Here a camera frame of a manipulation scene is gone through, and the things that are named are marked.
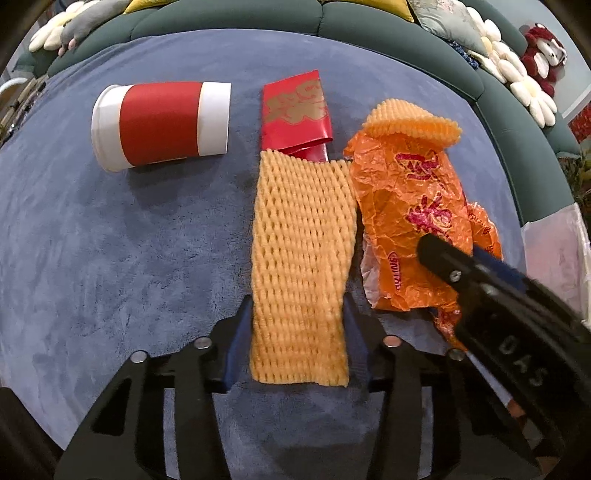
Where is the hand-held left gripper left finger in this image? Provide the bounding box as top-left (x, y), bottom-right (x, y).
top-left (53, 295), bottom-right (254, 480)

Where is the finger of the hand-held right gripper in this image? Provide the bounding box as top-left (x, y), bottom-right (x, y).
top-left (417, 233), bottom-right (491, 296)
top-left (471, 247), bottom-right (528, 292)

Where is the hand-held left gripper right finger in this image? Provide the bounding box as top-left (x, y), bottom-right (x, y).
top-left (342, 295), bottom-right (543, 480)

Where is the wastebasket with white plastic liner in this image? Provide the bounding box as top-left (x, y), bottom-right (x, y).
top-left (522, 203), bottom-right (591, 319)

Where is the orange plastic wrapper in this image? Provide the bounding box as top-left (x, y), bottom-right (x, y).
top-left (344, 131), bottom-right (504, 352)

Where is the orange foam fruit net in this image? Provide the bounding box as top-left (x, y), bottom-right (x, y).
top-left (362, 99), bottom-right (462, 148)
top-left (249, 150), bottom-right (358, 387)

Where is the green potted plant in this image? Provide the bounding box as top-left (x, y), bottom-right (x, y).
top-left (570, 148), bottom-right (591, 208)

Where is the blue plush blanket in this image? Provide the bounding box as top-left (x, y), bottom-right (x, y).
top-left (0, 30), bottom-right (527, 462)

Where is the white flower cushion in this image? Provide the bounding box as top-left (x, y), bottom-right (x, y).
top-left (464, 7), bottom-right (529, 86)
top-left (508, 74), bottom-right (559, 129)
top-left (28, 0), bottom-right (100, 52)

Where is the blue knitted item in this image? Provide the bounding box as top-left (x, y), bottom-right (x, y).
top-left (450, 41), bottom-right (481, 70)

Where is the red envelope with gold print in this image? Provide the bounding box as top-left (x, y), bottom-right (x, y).
top-left (261, 70), bottom-right (334, 162)

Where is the red monkey plush toy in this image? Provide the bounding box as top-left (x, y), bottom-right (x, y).
top-left (521, 24), bottom-right (568, 95)

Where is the red and white paper cup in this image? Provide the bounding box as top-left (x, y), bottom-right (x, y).
top-left (91, 82), bottom-right (232, 173)

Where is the grey embroidered pillow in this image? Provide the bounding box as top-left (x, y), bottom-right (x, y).
top-left (409, 0), bottom-right (490, 56)

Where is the teal curved sofa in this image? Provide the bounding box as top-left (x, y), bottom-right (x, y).
top-left (14, 0), bottom-right (580, 227)

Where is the yellow embroidered pillow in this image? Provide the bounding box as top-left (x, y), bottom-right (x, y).
top-left (124, 0), bottom-right (167, 14)
top-left (365, 0), bottom-right (416, 23)

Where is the dark metal tools pile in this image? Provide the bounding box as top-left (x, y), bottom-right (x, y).
top-left (0, 76), bottom-right (49, 139)

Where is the grey plush toy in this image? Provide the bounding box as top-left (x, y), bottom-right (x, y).
top-left (59, 0), bottom-right (132, 51)

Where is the red lattice wall panel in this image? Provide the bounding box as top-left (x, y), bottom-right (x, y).
top-left (570, 111), bottom-right (591, 144)

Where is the white round chair frame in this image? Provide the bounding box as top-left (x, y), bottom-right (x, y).
top-left (0, 76), bottom-right (28, 121)

